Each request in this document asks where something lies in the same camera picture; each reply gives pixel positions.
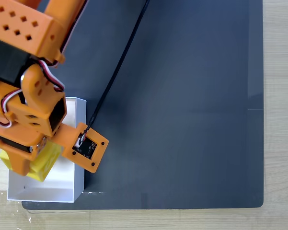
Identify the yellow square block with stud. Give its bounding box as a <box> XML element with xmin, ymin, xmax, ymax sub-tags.
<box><xmin>0</xmin><ymin>140</ymin><xmax>64</xmax><ymax>183</ymax></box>

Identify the white open cardboard box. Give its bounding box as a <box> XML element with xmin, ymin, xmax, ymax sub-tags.
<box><xmin>6</xmin><ymin>96</ymin><xmax>88</xmax><ymax>203</ymax></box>

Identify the clear adhesive tape patch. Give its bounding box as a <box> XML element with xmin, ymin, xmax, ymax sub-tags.
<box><xmin>0</xmin><ymin>188</ymin><xmax>32</xmax><ymax>224</ymax></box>

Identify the dark gray table mat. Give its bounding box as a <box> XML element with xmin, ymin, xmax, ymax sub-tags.
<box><xmin>21</xmin><ymin>0</ymin><xmax>265</xmax><ymax>210</ymax></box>

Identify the red white black servo wire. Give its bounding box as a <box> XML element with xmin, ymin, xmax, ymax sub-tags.
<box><xmin>0</xmin><ymin>88</ymin><xmax>23</xmax><ymax>129</ymax></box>
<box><xmin>37</xmin><ymin>58</ymin><xmax>66</xmax><ymax>93</ymax></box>

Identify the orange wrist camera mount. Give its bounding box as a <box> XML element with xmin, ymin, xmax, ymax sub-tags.
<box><xmin>53</xmin><ymin>122</ymin><xmax>110</xmax><ymax>173</ymax></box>

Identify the thin black camera cable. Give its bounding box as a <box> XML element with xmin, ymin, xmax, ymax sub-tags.
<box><xmin>85</xmin><ymin>0</ymin><xmax>151</xmax><ymax>135</ymax></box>

